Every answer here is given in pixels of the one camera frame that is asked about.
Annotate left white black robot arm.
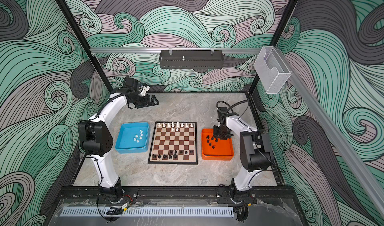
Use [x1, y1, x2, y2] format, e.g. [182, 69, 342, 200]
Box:
[78, 76, 159, 200]

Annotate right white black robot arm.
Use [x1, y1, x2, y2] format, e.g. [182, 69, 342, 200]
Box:
[213, 100, 273, 202]

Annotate folding chess board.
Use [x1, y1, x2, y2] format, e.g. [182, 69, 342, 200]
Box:
[148, 122, 198, 165]

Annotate orange plastic tray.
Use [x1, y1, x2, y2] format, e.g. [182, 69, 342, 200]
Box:
[201, 129, 234, 161]

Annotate blue plastic tray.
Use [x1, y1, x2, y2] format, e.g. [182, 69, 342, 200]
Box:
[115, 122, 150, 154]

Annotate black perforated wall shelf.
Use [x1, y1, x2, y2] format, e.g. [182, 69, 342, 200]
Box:
[159, 51, 224, 70]

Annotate aluminium wall rail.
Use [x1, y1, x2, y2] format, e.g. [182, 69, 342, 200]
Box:
[90, 47, 261, 55]

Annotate clear acrylic wall holder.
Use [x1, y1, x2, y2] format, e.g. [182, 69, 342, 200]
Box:
[254, 46, 292, 95]

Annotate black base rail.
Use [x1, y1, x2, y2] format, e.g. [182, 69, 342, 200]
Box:
[59, 185, 296, 202]

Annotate white slotted cable duct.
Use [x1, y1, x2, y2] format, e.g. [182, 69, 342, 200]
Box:
[59, 206, 234, 218]

